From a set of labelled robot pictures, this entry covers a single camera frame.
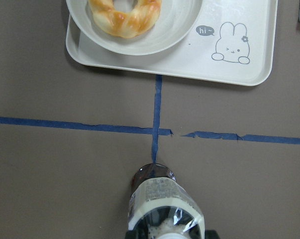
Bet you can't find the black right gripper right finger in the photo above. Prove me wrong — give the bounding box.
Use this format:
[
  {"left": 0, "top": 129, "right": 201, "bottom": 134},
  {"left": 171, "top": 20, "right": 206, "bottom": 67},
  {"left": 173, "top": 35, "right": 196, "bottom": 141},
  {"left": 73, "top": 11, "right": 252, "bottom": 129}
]
[{"left": 204, "top": 230, "right": 219, "bottom": 239}]

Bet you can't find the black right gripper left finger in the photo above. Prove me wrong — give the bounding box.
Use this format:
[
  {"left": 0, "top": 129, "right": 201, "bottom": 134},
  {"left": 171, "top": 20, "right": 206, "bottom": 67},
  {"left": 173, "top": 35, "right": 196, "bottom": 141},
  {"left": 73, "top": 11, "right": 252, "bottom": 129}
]
[{"left": 125, "top": 230, "right": 139, "bottom": 239}]

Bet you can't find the tea bottle dark liquid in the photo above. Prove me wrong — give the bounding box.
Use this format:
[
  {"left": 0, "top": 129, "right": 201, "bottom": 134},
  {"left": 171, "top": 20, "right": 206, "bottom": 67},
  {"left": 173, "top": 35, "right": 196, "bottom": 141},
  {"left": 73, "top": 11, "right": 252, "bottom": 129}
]
[{"left": 127, "top": 163, "right": 205, "bottom": 239}]

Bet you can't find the cream rabbit tray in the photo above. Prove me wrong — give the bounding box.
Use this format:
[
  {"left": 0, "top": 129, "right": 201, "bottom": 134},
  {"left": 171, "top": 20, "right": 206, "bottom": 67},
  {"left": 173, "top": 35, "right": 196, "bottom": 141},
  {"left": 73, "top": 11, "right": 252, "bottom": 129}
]
[{"left": 66, "top": 0, "right": 278, "bottom": 86}]

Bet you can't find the glazed twisted donut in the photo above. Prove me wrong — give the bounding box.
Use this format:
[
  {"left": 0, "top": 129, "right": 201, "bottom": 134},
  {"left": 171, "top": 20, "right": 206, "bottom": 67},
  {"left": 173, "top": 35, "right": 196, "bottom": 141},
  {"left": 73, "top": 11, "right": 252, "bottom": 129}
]
[{"left": 88, "top": 0, "right": 162, "bottom": 39}]

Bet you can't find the white round plate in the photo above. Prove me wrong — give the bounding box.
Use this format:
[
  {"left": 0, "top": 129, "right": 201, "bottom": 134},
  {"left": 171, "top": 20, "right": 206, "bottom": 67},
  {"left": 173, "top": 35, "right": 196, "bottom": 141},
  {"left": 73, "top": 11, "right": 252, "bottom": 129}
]
[{"left": 66, "top": 0, "right": 202, "bottom": 55}]

